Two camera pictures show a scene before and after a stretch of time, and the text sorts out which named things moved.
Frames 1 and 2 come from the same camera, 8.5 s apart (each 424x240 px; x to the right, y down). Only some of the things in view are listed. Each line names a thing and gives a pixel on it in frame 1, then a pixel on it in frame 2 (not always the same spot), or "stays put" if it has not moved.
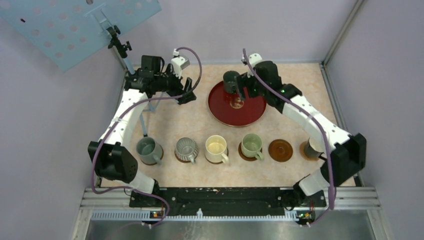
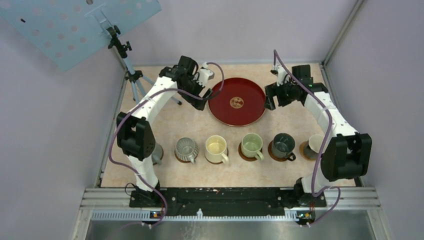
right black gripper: [243, 81] to [272, 90]
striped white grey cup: [186, 149] stays put
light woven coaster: [303, 153] stays put
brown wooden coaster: [216, 163] stays put
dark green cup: [230, 81] to [283, 145]
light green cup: [251, 145] stays put
